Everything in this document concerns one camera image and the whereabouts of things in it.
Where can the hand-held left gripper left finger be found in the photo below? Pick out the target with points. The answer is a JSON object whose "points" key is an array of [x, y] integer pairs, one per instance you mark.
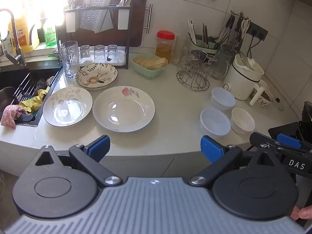
{"points": [[98, 148]]}

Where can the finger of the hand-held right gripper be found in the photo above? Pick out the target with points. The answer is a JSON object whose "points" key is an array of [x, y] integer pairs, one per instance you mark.
{"points": [[258, 139], [288, 140]]}

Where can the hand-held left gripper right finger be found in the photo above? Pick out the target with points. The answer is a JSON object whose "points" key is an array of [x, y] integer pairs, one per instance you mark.
{"points": [[210, 150]]}

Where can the white ceramic bowl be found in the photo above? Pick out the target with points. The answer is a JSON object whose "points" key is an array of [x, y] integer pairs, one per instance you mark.
{"points": [[242, 121]]}

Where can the clear plastic bowl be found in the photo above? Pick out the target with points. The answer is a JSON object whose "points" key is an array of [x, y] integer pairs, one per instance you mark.
{"points": [[223, 100], [214, 123]]}

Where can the pink flower plate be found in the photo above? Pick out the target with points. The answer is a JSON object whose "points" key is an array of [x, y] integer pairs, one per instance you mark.
{"points": [[121, 112]]}

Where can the grey leaf pattern plate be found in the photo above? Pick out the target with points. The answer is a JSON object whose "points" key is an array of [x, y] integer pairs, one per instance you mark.
{"points": [[68, 107]]}

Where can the brown floral plate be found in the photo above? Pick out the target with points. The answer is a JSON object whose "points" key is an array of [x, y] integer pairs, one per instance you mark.
{"points": [[97, 78]]}

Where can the person's right hand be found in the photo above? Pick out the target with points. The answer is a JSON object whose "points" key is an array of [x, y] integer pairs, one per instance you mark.
{"points": [[306, 213]]}

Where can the white electric cooker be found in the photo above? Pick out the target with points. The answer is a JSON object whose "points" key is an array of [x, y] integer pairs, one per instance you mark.
{"points": [[240, 85]]}

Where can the yellow cloth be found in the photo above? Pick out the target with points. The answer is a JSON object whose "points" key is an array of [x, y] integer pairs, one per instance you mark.
{"points": [[34, 102]]}

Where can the round dish brush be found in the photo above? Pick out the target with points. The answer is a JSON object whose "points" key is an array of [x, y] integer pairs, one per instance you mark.
{"points": [[51, 80]]}

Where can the glass pitcher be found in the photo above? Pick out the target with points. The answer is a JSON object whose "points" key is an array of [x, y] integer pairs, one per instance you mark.
{"points": [[221, 63]]}

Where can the steel wool scrubber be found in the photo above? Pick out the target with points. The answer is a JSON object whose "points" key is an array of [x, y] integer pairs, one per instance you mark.
{"points": [[41, 84]]}

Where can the clear glass goblet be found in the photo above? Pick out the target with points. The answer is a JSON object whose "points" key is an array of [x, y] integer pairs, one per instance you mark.
{"points": [[186, 62], [210, 63]]}

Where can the green plastic basket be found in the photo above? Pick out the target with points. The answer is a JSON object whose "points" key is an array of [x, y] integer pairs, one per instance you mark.
{"points": [[148, 74]]}

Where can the tall textured glass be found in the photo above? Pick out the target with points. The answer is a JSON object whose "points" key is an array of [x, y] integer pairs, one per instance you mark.
{"points": [[69, 61]]}

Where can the pink cloth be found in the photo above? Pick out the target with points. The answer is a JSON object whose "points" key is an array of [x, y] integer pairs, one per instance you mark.
{"points": [[11, 115]]}

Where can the small clear glass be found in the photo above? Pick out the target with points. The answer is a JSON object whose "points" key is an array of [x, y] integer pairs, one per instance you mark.
{"points": [[99, 53], [86, 53], [112, 53]]}

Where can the black sink drain rack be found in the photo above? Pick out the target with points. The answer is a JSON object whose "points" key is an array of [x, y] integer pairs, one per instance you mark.
{"points": [[24, 87]]}

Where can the purple glass cup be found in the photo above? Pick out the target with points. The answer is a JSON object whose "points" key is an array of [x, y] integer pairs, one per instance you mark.
{"points": [[198, 54]]}

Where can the pile of wooden sticks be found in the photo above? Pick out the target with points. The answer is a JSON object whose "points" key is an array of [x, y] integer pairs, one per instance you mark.
{"points": [[151, 63]]}

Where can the green utensil holder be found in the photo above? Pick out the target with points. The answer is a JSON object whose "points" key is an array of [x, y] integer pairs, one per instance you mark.
{"points": [[198, 47]]}

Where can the steel pot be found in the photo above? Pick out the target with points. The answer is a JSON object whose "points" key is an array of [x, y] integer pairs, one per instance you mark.
{"points": [[4, 100]]}

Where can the row of hanging utensils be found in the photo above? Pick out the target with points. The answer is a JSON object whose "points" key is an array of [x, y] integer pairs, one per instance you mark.
{"points": [[229, 34]]}

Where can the black dish rack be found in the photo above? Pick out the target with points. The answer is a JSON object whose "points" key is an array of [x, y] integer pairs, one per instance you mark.
{"points": [[128, 41]]}

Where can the scissors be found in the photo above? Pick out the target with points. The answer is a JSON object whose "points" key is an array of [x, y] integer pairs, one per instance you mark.
{"points": [[245, 28]]}

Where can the red lid glass jar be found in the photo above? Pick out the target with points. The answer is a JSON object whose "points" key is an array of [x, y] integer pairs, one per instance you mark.
{"points": [[165, 47]]}

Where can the black sink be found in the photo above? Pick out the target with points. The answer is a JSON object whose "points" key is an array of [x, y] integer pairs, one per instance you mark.
{"points": [[9, 78]]}

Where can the green dish soap bottle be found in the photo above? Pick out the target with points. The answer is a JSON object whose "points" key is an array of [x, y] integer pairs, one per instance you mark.
{"points": [[50, 34]]}

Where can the steel kitchen faucet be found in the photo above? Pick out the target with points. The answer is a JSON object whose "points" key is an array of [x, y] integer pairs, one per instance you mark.
{"points": [[18, 51]]}

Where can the white cutlery holder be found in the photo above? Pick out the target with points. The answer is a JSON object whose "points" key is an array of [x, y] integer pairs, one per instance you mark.
{"points": [[72, 22], [123, 18]]}

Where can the slim steel faucet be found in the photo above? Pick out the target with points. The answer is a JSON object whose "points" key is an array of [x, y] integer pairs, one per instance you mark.
{"points": [[31, 34]]}

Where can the yellow detergent bottle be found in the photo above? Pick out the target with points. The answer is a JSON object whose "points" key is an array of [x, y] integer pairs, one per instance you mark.
{"points": [[23, 36]]}

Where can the silver embossed sheet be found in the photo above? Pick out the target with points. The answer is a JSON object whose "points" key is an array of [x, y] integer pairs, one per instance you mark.
{"points": [[96, 12]]}

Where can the wooden cutting board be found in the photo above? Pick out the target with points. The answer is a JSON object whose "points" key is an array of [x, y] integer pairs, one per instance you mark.
{"points": [[136, 17]]}

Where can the dark cutlery bundle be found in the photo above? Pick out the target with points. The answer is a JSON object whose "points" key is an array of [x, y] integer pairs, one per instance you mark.
{"points": [[75, 2]]}

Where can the white spoons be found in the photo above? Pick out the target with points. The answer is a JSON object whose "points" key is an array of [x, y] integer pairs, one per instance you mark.
{"points": [[124, 2]]}

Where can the black wall outlet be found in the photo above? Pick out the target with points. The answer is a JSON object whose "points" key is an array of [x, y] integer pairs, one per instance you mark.
{"points": [[258, 31]]}

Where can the wall hook rail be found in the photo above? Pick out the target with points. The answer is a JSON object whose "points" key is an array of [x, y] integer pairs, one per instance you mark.
{"points": [[240, 14]]}

